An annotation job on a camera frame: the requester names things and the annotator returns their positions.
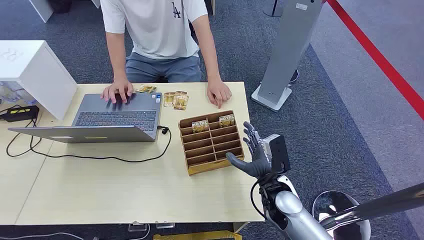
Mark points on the round chrome base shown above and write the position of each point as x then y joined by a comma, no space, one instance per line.
331,202

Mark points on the grey kiosk stand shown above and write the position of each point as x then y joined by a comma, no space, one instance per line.
288,49

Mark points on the person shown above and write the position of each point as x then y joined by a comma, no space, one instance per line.
159,30

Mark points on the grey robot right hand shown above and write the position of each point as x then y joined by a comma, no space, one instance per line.
258,164

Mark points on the white cabinet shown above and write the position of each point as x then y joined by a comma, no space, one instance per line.
36,69

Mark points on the person's left forearm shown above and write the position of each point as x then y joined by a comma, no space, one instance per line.
208,49

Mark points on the black round base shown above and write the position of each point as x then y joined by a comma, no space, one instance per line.
294,76

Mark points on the wooden card holder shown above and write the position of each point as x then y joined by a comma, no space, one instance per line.
205,149

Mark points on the clear plastic bracket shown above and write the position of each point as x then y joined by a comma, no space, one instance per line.
137,227
165,225

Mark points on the black stanchion base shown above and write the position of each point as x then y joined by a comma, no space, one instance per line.
273,12

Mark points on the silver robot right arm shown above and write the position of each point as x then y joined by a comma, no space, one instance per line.
291,212

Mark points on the clear plastic bottles pack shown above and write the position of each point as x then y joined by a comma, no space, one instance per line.
13,93

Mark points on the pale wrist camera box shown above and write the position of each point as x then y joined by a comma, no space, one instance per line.
280,152

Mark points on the person's left hand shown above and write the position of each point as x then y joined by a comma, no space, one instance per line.
218,91

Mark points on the grey laptop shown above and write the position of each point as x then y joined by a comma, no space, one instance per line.
109,114

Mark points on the person's right forearm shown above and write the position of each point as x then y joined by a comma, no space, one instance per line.
117,59

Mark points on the dark grey bar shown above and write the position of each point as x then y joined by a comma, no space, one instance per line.
391,202

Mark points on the yellow flat object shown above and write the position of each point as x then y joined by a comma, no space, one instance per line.
198,236

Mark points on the white furniture piece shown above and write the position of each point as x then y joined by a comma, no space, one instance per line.
41,8

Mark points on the red barrier belt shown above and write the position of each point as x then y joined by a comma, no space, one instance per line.
381,61

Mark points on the black power adapter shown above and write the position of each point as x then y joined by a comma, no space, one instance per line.
20,113

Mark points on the hotel key card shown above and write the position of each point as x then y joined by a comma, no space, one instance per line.
200,126
227,121
181,102
181,93
168,99
146,88

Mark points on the person's right hand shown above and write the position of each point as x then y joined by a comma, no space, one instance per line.
117,89

